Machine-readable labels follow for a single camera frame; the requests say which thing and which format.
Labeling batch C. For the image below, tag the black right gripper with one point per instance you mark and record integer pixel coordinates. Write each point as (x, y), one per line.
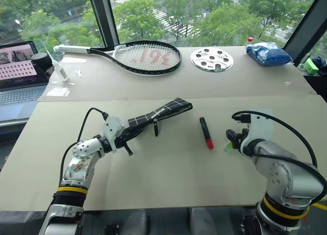
(243, 139)

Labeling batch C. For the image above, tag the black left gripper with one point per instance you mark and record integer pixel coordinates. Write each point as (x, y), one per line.
(120, 141)

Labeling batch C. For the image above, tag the green highlighter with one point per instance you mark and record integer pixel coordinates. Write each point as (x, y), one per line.
(227, 146)

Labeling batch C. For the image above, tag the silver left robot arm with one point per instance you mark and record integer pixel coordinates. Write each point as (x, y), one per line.
(81, 153)

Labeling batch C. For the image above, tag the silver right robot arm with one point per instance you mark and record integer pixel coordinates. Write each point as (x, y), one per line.
(283, 173)

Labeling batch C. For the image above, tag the red black marker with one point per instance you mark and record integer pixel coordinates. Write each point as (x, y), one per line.
(206, 134)

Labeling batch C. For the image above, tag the round perforated metal disc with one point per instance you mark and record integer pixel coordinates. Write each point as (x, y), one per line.
(212, 59)

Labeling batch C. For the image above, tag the black white tennis racket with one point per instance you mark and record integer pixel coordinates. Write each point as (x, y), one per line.
(148, 57)

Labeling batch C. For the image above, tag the clear plastic sheet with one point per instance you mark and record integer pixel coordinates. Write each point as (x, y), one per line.
(58, 92)

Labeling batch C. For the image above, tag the blue pellet bag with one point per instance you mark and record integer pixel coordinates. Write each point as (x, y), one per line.
(268, 55)

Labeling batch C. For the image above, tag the red capped bottle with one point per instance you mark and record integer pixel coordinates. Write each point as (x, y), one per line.
(250, 40)

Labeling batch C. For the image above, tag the green box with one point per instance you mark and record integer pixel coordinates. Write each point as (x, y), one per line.
(311, 66)

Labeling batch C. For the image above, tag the dark blue cloth bundle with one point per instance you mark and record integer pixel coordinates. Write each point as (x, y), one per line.
(321, 65)

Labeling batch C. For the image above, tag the black cylinder speaker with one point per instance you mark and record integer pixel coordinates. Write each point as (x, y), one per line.
(41, 61)

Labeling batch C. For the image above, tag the open grey laptop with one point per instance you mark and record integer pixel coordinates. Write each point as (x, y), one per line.
(18, 87)

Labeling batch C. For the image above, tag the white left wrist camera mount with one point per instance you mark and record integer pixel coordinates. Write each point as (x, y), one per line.
(112, 127)

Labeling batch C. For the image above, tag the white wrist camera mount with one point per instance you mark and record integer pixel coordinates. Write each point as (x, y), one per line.
(112, 127)
(260, 129)

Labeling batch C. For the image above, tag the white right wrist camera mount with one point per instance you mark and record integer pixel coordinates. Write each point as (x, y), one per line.
(260, 129)

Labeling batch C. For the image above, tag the black window frame post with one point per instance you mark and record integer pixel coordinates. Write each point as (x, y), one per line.
(103, 18)
(305, 25)

